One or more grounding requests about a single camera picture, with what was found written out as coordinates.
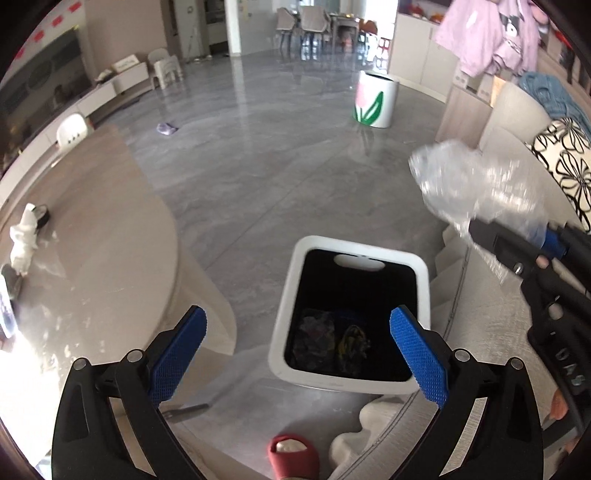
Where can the large flat television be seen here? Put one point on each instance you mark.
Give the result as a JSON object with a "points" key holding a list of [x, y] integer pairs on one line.
{"points": [[41, 92]]}

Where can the clear plastic bag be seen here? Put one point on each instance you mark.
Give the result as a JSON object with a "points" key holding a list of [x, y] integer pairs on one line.
{"points": [[461, 180]]}

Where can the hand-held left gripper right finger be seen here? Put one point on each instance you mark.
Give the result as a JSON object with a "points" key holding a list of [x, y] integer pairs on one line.
{"points": [[418, 355]]}

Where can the dark flat device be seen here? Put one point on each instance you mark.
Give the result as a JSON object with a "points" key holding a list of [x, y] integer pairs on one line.
{"points": [[8, 295]]}

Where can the dining table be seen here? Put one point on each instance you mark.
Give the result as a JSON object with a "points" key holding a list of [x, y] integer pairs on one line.
{"points": [[346, 21]]}

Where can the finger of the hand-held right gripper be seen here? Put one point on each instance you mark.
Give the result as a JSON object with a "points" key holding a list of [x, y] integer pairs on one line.
{"points": [[577, 258], [503, 244]]}

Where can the yellow black crumpled wrapper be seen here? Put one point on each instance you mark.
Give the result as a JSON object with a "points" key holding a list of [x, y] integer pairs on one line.
{"points": [[353, 344]]}

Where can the purple cloth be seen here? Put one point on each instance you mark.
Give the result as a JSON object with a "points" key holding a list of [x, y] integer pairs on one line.
{"points": [[166, 129]]}

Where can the white curved cabinet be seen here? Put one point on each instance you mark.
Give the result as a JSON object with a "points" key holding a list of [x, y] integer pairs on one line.
{"points": [[420, 50]]}

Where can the pink cartoon print garment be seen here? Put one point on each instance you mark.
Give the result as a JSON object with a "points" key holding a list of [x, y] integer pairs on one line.
{"points": [[517, 37]]}

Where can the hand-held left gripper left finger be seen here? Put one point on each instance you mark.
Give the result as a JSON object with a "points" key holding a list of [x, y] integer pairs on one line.
{"points": [[180, 355]]}

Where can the white tulip print bin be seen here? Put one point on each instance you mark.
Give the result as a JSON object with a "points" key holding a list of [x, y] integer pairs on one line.
{"points": [[376, 99]]}

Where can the crumpled dark plastic wrapper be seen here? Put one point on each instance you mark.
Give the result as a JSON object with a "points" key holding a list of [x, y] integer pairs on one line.
{"points": [[316, 337]]}

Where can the black tape roll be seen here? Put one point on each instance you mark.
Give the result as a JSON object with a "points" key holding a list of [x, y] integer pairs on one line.
{"points": [[42, 216]]}

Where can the white rectangular trash bin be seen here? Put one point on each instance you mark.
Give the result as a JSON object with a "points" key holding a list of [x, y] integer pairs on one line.
{"points": [[286, 295]]}

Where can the white crumpled tissue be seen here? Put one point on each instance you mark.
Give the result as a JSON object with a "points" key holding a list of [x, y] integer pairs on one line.
{"points": [[23, 244]]}

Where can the black white floral pillow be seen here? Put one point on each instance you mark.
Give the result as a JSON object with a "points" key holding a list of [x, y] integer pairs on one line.
{"points": [[565, 161]]}

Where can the white plastic step stool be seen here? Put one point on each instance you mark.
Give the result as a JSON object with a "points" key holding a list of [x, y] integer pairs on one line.
{"points": [[164, 67]]}

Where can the pink hanging jacket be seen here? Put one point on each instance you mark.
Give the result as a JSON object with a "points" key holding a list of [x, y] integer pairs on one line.
{"points": [[466, 32]]}

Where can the wooden side cabinet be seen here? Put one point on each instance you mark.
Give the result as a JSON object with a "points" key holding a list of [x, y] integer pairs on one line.
{"points": [[461, 115]]}

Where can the red slipper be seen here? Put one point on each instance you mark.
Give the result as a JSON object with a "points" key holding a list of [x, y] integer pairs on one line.
{"points": [[293, 461]]}

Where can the white low television cabinet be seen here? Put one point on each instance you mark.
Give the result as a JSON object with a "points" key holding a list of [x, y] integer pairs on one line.
{"points": [[124, 83]]}

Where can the white cardboard box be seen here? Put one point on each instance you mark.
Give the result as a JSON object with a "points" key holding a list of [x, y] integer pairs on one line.
{"points": [[125, 63]]}

